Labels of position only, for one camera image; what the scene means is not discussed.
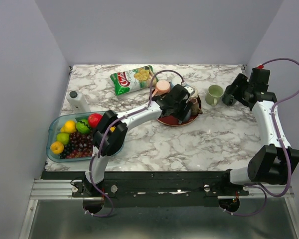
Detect grey-blue textured mug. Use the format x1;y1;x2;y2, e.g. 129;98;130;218
178;108;191;125

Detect light green mug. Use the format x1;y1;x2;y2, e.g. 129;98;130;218
205;85;224;106

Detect dark teal mug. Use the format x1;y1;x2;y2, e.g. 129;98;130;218
222;85;237;106

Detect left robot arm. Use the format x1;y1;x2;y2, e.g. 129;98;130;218
83;84;195;197

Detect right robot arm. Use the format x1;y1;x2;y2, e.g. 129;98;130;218
219;68;299;195

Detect pink mug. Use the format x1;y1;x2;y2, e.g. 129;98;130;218
151;80;171;97

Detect brown striped stoneware mug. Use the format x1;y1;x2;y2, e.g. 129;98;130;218
189;98;202;117

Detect light blue mug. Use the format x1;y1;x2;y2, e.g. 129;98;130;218
170;78;182;88

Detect round red lacquer tray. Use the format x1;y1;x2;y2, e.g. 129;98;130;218
157;115;198;127

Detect green chips bag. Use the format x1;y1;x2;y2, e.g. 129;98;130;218
110;65;154;96

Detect red apple toy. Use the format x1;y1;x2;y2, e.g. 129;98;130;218
87;113;102;128

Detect green avocado toy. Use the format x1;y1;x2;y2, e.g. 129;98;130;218
76;119;91;134

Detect white bottle black cap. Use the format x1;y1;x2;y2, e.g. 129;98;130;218
66;91;90;114

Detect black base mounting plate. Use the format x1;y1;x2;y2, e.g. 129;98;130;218
41;171;264;213

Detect dark grape bunch toy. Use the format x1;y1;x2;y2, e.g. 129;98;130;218
59;132;93;159

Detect green lime toy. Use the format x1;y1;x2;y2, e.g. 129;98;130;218
56;133;70;145

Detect clear blue fruit container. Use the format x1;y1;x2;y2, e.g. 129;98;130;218
46;112;104;162

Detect yellow orange pepper toy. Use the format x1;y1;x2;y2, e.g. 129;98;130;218
50;141;64;155

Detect cream mug black handle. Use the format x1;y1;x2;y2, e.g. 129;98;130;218
190;87;198;99

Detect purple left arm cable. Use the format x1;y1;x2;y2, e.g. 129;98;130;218
83;69;186;218

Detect aluminium frame rail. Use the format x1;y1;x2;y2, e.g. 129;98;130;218
30;179;295;200

